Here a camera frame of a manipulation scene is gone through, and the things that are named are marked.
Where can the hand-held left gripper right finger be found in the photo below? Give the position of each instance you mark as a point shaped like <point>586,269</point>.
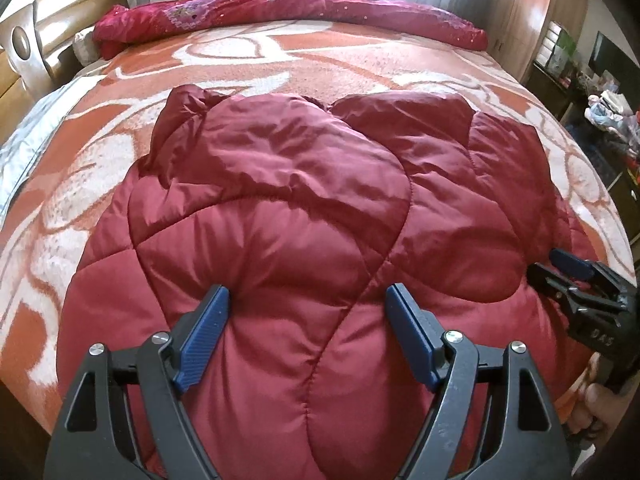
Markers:
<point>407,340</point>

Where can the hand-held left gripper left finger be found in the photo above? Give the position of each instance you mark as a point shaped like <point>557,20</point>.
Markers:
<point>202,340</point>

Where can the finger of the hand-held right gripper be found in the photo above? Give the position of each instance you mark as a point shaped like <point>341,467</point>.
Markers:
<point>550,282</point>
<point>570,262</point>

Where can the red quilted jacket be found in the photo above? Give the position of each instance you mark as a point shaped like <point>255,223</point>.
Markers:
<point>300,210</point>

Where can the pile of clothes and bags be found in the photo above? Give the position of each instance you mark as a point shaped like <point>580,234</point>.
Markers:
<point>610,110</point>

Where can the person's right hand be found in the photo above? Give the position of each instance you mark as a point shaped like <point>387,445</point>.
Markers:
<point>600,410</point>

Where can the dark cabinet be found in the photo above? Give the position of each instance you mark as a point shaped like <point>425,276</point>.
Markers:
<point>550,95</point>

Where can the black screen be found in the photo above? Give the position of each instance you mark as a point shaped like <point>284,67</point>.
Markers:
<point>612,60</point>

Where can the green white boxes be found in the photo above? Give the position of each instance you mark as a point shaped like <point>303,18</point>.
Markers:
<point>560,45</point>

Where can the wooden wardrobe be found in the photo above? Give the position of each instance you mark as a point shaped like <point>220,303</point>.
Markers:
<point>530,10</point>

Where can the white bed sheet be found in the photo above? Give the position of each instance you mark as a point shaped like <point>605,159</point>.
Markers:
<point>30,130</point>

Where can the orange white patterned blanket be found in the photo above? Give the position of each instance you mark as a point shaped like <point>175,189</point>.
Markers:
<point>350,70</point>

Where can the grey white pillow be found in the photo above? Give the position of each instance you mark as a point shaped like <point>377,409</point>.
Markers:
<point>85,47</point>

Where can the red floral folded quilt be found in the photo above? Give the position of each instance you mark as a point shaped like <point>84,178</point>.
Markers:
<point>300,10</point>

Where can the wooden headboard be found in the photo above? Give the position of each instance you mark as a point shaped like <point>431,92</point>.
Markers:
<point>55,25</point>

